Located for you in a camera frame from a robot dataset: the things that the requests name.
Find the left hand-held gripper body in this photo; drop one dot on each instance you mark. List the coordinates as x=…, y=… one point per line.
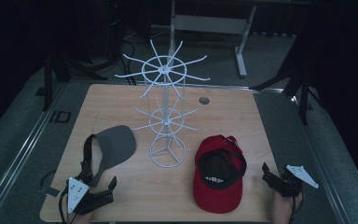
x=75, y=193

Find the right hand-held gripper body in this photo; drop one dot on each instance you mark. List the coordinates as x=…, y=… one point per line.
x=292, y=185

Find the red baseball cap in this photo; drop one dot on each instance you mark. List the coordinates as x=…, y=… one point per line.
x=217, y=196

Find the person's right hand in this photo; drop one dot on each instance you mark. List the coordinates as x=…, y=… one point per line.
x=283, y=208

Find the person's left hand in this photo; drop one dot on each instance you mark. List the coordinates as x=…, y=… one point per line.
x=81, y=219

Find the black floor socket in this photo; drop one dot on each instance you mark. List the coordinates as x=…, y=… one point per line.
x=60, y=117

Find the black metal stand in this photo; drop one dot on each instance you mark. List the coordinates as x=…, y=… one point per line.
x=304, y=99
x=47, y=84

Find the white-framed desk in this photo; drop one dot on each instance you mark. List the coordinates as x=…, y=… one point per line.
x=211, y=24

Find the metal floor rail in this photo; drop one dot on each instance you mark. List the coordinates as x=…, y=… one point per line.
x=18, y=168
x=323, y=174

